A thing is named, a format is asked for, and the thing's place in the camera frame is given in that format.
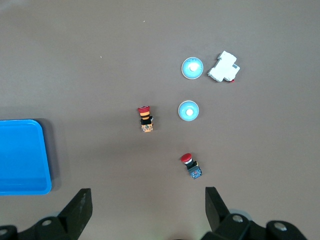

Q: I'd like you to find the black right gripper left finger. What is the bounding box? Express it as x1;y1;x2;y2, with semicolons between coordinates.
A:
0;188;93;240

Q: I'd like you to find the blue plastic tray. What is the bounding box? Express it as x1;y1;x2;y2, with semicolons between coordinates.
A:
0;119;53;196

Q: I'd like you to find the red push button black base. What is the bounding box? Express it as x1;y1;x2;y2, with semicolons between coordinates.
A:
180;153;202;180

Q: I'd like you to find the white circuit breaker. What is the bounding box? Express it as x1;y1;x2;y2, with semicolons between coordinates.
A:
207;50;241;84

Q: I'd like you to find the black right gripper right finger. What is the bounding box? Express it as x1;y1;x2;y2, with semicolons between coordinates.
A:
201;186;307;240

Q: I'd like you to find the red yellow emergency stop button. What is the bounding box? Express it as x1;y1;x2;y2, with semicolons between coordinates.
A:
137;105;155;134

